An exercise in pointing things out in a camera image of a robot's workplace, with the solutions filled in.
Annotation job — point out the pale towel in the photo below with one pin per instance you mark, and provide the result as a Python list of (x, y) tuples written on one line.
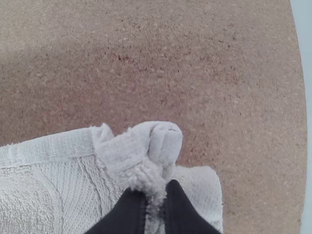
[(61, 185)]

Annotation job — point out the cork mat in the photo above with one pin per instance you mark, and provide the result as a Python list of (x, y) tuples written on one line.
[(170, 73)]

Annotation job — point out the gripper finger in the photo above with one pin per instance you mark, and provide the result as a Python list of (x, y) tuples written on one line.
[(182, 214), (124, 214)]

